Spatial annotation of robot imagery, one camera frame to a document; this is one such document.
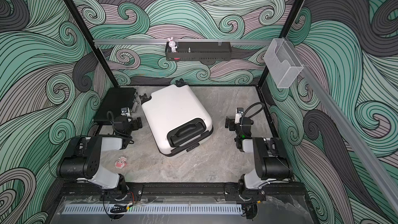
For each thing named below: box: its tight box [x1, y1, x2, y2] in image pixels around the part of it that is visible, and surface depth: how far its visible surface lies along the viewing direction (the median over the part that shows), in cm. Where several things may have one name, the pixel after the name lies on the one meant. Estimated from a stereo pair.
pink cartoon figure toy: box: [115, 156, 127, 169], surface depth 81 cm
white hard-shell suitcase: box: [138, 78, 214, 157], surface depth 79 cm
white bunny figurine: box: [167, 36, 178, 53], surface depth 90 cm
